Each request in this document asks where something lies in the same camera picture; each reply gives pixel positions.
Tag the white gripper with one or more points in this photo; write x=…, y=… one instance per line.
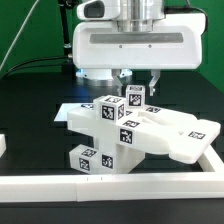
x=174, y=43

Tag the white tagged cube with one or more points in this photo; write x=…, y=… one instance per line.
x=110, y=108
x=135, y=96

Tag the white chair back frame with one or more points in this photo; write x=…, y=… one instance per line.
x=152, y=130

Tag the white chair seat part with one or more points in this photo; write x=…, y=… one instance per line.
x=115, y=158

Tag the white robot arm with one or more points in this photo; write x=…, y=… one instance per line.
x=100, y=73

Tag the black vertical pole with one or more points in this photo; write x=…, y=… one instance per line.
x=64, y=5

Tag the white L-shaped fence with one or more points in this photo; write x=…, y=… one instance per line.
x=209, y=183

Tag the white block at left edge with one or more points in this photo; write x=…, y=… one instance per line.
x=2, y=144

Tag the white marker base plate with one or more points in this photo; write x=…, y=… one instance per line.
x=61, y=115

